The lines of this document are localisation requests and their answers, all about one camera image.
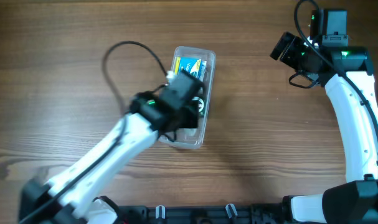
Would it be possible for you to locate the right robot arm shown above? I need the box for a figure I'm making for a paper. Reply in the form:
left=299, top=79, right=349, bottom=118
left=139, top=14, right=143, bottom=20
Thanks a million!
left=270, top=32, right=378, bottom=223

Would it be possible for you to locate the clear plastic container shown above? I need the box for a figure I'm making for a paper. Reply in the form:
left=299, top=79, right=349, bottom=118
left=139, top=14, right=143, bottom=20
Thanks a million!
left=159, top=46, right=216, bottom=149

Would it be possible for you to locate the clear spray bottle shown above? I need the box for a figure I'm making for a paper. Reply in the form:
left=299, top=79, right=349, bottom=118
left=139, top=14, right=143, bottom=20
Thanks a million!
left=183, top=128, right=197, bottom=136

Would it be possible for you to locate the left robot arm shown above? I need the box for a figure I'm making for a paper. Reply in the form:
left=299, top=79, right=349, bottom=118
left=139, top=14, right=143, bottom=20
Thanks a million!
left=19, top=90, right=198, bottom=223

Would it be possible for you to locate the blue VapoDrops box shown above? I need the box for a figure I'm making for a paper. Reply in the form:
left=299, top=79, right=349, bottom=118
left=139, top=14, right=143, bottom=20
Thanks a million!
left=172, top=57, right=207, bottom=82

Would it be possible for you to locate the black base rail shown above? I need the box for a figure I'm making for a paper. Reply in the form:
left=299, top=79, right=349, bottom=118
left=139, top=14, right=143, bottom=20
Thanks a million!
left=119, top=203, right=285, bottom=224

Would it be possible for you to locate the green Zam-Buk box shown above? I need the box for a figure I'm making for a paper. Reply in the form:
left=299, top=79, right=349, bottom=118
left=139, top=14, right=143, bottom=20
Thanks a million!
left=192, top=96, right=206, bottom=118

